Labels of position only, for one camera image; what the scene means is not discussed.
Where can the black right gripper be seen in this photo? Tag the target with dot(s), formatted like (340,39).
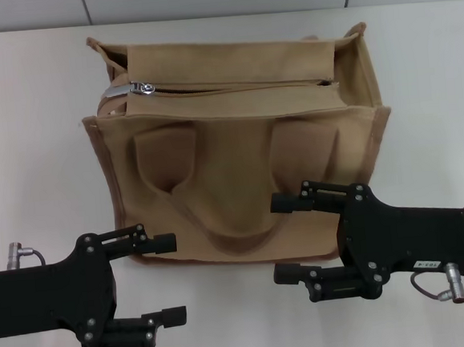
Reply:
(402,240)

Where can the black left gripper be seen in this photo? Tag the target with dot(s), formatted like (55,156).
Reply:
(45,296)

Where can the khaki canvas food bag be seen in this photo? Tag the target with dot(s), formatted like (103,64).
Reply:
(236,173)

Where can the silver metal zipper slider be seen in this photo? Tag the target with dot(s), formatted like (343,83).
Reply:
(145,88)

